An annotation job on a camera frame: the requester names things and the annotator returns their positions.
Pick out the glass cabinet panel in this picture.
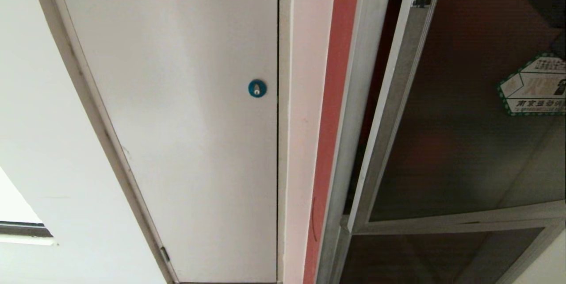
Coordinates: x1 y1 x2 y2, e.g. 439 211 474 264
338 226 566 284

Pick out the blue round door lock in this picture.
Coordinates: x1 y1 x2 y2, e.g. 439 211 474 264
248 79 268 98

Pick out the white door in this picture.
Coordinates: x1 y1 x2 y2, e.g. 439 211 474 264
52 0 279 283

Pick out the green-edged white sticker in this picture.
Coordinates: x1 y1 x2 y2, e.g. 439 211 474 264
497 53 566 117

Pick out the glass cabinet door, aluminium frame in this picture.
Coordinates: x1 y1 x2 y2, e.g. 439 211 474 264
347 0 566 235

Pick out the silver cabinet frame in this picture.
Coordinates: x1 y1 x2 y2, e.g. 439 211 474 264
316 0 395 284

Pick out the dark window frame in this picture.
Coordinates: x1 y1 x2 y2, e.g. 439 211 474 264
0 221 58 246

